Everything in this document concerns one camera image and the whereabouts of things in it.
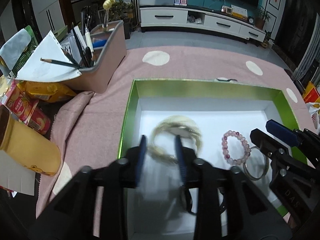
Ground red snack packet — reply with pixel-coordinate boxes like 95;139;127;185
4;85;40;123
26;106;52;136

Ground white television cabinet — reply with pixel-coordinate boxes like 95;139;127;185
139;4;267;43

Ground white pen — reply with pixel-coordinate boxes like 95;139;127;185
84;25;95;57

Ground banana topped pen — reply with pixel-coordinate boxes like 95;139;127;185
103;0;119;28

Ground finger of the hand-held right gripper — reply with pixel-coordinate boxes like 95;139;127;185
266;119;320;161
250;128;313;181

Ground tall potted plant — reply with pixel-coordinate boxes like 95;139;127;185
255;6;272;31

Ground leafy plants on rack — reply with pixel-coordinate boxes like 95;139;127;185
108;0;136;22

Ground pink dotted blanket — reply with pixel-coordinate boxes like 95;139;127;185
35;45;308;219

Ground white paper sheet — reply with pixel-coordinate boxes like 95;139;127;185
17;30;82;83

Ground pink bead bracelet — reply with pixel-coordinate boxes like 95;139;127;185
221;130;252;166

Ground grey striped curtain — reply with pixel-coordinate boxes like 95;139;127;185
292;29;320;81

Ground yellow and white desk calendar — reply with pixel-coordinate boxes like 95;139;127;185
231;4;248;19

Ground silver bangle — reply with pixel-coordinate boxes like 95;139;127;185
242;145;271;181

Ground dark pencil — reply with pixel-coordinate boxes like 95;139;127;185
40;58;83;69

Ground white paper box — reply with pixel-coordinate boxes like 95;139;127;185
0;150;36;196

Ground beige wristwatch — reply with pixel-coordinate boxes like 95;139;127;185
147;115;203;166

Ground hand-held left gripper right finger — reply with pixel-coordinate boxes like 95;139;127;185
174;135;293;240

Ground yellow bear bottle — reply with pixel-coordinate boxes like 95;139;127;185
0;104;62;177

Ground small potted plant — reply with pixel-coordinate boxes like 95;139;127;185
264;31;276;48

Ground pink desk organizer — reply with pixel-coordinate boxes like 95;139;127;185
59;19;127;94

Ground yellow shopping bag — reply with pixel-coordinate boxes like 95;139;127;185
301;81;320;103

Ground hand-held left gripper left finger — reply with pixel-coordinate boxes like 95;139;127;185
27;135;148;240

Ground black band bracelet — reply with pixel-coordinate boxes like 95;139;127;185
179;187;231;216

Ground yellow snack packet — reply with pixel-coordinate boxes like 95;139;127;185
21;80;77;103

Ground green packet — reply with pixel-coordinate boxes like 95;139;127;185
9;25;41;78

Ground green jewelry box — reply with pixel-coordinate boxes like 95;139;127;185
117;78;308;240

